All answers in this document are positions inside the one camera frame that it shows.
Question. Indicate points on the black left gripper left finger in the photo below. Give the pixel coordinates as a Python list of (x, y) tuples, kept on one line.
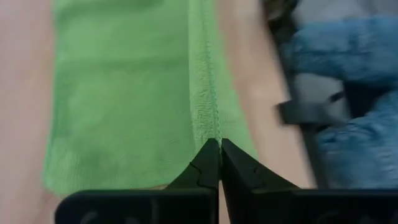
[(202, 174)]

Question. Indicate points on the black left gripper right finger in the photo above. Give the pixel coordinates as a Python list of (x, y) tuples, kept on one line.
[(248, 177)]

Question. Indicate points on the bright green microfiber towel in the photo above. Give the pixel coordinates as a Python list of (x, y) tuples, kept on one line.
[(124, 93)]

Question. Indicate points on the blue microfiber towel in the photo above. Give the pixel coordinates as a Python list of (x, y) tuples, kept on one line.
[(348, 53)]

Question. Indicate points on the grey metal mounting plate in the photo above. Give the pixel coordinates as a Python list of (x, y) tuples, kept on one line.
[(314, 90)]

